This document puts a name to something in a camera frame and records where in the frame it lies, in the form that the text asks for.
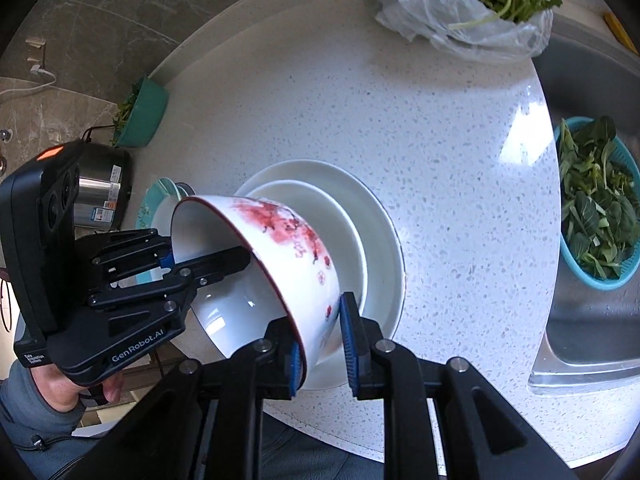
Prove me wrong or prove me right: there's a stainless steel sink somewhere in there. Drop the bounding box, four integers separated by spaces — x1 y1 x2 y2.
529 18 639 392

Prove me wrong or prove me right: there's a teal rimmed plate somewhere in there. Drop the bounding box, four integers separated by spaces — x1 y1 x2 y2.
136 177 192 236

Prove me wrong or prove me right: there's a yellow sponge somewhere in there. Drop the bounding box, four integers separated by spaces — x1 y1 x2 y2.
603 12 639 55

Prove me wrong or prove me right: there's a wall power socket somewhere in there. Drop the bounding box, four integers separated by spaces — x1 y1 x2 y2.
25 37 47 66

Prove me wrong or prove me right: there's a person's left forearm grey sleeve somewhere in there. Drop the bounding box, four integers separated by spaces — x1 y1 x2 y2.
1 361 103 479

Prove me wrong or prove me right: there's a large white bowl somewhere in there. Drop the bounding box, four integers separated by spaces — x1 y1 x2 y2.
233 158 407 392

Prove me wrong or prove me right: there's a plastic bag of greens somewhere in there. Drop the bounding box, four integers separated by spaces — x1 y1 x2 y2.
364 0 563 64

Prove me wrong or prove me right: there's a person's left hand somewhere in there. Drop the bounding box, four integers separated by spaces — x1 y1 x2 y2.
30 364 125 413

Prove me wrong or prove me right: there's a white power cable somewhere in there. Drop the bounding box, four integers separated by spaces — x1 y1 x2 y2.
0 64 59 106

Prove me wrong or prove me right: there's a red flower patterned bowl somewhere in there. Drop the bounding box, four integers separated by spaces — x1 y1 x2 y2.
170 195 340 374

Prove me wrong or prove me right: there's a stainless steel rice cooker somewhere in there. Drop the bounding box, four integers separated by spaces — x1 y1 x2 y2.
74 126 134 232

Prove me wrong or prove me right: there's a small white bowl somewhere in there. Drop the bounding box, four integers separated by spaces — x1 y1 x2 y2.
244 179 369 312

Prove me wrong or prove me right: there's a green bowl with greens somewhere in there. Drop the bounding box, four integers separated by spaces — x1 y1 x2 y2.
112 76 169 148

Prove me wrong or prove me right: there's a teal colander with greens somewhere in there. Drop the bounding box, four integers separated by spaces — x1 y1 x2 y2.
554 116 639 292

